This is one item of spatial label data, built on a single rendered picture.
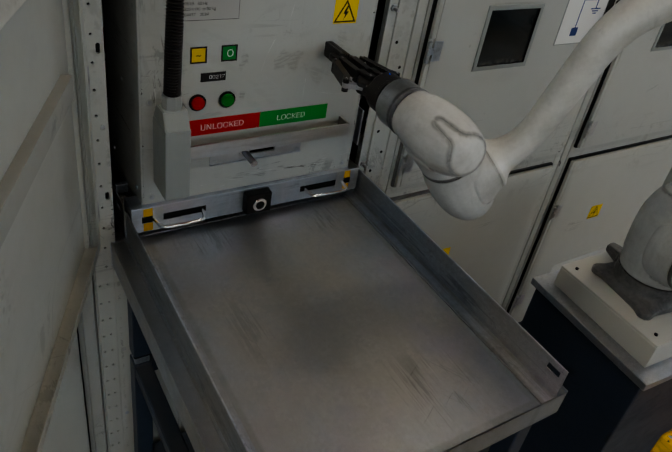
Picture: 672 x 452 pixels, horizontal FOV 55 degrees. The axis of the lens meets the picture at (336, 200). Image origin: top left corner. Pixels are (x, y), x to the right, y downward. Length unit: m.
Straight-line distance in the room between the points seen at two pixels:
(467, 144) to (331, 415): 0.48
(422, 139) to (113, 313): 0.81
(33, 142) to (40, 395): 0.41
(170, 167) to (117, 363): 0.61
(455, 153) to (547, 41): 0.79
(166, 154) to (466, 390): 0.66
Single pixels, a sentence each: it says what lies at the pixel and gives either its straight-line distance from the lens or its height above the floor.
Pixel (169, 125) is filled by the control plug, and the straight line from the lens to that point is 1.14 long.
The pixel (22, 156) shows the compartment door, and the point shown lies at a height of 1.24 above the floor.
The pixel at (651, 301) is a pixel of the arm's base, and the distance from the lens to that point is 1.59.
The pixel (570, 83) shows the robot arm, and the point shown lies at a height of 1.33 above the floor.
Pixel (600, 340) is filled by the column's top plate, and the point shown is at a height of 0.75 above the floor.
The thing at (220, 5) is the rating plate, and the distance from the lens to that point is 1.20.
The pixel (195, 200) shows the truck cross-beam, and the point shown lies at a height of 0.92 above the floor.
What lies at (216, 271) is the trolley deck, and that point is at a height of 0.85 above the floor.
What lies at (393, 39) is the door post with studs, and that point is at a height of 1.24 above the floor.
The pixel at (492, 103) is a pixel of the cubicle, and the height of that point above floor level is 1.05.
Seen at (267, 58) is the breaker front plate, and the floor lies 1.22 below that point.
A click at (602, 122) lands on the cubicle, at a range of 2.14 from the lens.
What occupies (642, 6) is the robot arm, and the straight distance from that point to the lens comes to 1.14.
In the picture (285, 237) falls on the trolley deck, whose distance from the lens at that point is 1.40.
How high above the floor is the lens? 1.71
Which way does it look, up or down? 34 degrees down
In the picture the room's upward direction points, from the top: 10 degrees clockwise
